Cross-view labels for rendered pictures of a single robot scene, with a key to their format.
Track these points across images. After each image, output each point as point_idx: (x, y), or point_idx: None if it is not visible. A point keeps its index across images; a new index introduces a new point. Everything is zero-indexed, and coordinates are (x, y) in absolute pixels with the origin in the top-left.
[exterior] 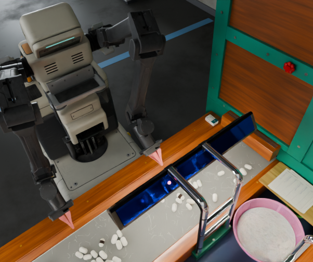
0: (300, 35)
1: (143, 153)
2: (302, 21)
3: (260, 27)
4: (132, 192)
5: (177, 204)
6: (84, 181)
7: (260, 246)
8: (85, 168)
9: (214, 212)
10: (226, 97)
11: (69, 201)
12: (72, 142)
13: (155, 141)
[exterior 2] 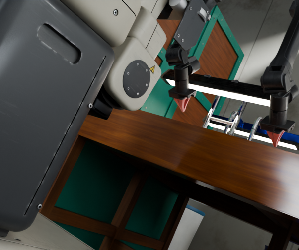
0: (162, 28)
1: (195, 92)
2: (164, 20)
3: None
4: (261, 88)
5: None
6: (81, 243)
7: None
8: (44, 229)
9: (224, 119)
10: None
11: (267, 117)
12: (141, 103)
13: (171, 90)
